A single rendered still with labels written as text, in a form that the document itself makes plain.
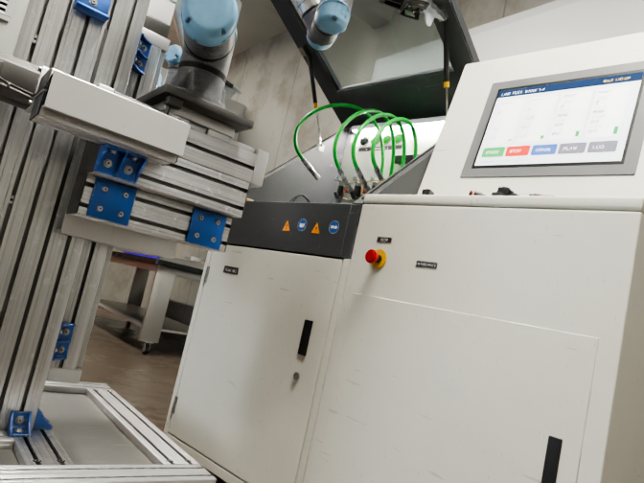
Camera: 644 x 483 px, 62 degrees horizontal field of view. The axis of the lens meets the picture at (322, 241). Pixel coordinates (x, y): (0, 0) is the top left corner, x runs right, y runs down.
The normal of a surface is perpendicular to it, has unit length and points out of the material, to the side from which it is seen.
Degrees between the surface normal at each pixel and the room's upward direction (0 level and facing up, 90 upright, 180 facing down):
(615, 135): 76
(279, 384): 90
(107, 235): 90
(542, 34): 90
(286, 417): 90
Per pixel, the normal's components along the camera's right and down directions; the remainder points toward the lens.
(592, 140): -0.61, -0.46
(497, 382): -0.68, -0.23
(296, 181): 0.70, 0.07
